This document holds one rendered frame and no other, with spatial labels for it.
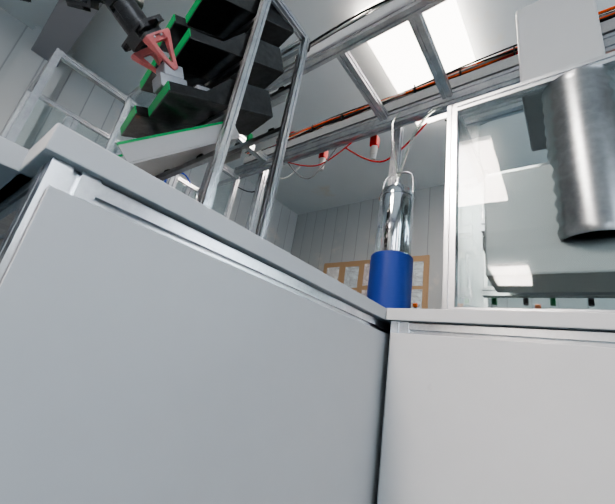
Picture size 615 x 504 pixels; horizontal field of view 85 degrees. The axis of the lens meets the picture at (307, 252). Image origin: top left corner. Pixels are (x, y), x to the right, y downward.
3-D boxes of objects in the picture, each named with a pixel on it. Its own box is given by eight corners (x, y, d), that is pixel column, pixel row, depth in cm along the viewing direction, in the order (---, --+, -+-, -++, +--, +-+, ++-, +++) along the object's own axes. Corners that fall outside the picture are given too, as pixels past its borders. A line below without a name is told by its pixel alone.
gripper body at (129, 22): (147, 46, 79) (123, 14, 76) (166, 21, 73) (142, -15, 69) (126, 55, 75) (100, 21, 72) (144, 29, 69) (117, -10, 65)
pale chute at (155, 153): (128, 164, 63) (116, 142, 62) (111, 185, 73) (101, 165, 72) (240, 137, 82) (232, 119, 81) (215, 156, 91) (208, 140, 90)
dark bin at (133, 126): (135, 114, 80) (131, 85, 81) (121, 136, 90) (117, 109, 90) (236, 133, 100) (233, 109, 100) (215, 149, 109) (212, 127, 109)
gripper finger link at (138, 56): (172, 78, 83) (144, 40, 78) (186, 64, 78) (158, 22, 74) (152, 88, 78) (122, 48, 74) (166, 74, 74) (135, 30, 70)
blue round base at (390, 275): (398, 326, 106) (403, 248, 115) (355, 323, 116) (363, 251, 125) (415, 335, 118) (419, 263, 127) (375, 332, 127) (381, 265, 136)
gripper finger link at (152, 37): (176, 74, 81) (148, 35, 77) (190, 59, 76) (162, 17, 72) (156, 84, 77) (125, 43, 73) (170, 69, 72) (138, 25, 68)
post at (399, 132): (382, 339, 144) (403, 92, 191) (373, 338, 147) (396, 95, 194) (386, 341, 148) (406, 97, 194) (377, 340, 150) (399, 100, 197)
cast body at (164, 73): (161, 84, 73) (157, 53, 73) (152, 93, 76) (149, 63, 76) (196, 95, 79) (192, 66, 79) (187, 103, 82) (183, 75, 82)
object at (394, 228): (402, 249, 116) (409, 158, 129) (366, 252, 125) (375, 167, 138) (417, 262, 127) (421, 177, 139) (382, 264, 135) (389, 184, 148)
